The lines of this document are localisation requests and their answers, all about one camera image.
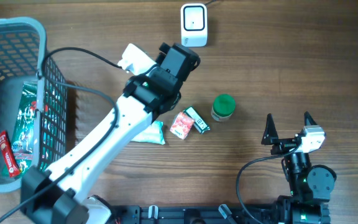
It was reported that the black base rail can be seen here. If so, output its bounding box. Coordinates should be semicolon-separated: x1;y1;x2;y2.
111;204;280;224

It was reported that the green lid jar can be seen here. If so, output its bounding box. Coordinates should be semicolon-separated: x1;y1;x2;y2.
211;94;236;122

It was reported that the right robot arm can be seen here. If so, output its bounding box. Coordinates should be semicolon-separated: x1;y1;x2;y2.
261;112;337;224

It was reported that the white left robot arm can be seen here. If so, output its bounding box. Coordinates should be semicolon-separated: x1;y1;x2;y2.
18;44;201;223

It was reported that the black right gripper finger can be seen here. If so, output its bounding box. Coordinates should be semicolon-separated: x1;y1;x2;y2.
261;113;278;145
304;111;317;126

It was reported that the white barcode scanner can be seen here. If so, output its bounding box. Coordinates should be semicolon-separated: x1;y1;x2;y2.
180;3;208;47

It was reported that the red coffee stick sachet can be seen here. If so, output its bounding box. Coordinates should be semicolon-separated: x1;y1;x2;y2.
0;131;21;177

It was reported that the red white small box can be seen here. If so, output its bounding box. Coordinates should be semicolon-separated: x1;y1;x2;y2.
170;112;195;139

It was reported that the teal tissue pack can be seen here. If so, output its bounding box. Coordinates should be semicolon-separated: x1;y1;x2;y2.
132;121;165;145

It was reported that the green 3M gloves packet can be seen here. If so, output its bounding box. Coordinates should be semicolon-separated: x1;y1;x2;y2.
2;82;37;179

